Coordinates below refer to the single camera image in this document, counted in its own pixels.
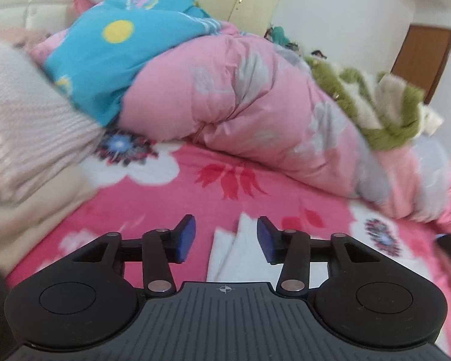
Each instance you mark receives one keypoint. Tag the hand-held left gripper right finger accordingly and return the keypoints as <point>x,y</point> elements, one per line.
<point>265,240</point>

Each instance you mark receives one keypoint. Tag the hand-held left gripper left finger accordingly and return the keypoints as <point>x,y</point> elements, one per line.
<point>186,240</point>

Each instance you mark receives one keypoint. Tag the white sweatshirt with orange print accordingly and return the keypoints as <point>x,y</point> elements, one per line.
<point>233,255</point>

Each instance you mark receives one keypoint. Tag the teal clothes pile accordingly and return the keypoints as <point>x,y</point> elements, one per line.
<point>282,37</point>

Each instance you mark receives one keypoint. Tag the pink floral bed sheet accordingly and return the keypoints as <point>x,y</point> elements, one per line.
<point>210,195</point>

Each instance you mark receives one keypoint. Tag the pink and grey floral duvet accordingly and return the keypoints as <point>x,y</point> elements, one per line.
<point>248,101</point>

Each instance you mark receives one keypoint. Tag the green and cream fleece garment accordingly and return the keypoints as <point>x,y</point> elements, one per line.
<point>379,112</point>

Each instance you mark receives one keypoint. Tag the beige knit cloth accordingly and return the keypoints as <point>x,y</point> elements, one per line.
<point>26,120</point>

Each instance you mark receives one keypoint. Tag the blue patterned quilt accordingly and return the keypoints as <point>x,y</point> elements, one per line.
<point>135,45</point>

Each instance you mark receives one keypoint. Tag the brown wooden door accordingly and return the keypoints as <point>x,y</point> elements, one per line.
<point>424,60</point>

